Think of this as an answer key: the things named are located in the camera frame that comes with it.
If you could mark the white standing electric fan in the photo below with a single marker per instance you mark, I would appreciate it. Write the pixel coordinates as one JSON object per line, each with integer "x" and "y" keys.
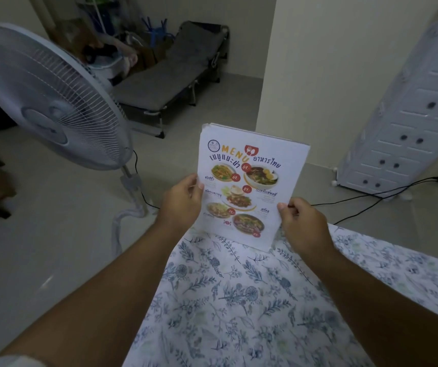
{"x": 56, "y": 99}

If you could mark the person's left hand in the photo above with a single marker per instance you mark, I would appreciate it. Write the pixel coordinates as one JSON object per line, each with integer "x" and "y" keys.
{"x": 180, "y": 206}

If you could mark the blue floral bed sheet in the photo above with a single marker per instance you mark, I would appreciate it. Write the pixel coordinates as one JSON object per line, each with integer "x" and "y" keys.
{"x": 280, "y": 301}

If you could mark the stack of printed food menus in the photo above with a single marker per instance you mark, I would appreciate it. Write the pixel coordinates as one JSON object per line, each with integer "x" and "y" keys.
{"x": 244, "y": 183}

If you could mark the pile of household clutter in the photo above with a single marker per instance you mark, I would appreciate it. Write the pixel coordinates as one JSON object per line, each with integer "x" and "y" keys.
{"x": 104, "y": 45}

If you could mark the person's right hand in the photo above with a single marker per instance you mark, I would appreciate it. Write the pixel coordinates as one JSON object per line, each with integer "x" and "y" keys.
{"x": 307, "y": 227}

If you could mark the white plastic drawer cabinet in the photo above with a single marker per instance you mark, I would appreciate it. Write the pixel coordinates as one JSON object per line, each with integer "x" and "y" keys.
{"x": 410, "y": 110}

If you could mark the person's left thumb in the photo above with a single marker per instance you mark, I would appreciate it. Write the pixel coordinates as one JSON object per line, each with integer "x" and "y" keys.
{"x": 198, "y": 184}

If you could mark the person's right thumb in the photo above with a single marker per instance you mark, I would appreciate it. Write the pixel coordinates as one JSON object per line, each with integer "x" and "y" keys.
{"x": 284, "y": 212}

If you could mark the person's left forearm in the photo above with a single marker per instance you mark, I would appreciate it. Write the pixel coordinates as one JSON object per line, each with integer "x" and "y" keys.
{"x": 100, "y": 298}

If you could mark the blue plastic stool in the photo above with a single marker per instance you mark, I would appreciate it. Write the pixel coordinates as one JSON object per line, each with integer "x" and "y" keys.
{"x": 157, "y": 30}

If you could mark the person's right forearm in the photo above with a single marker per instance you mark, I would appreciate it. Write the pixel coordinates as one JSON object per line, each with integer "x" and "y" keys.
{"x": 387, "y": 313}

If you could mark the grey folding camp bed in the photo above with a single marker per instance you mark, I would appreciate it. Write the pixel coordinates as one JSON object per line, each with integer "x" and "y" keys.
{"x": 173, "y": 72}

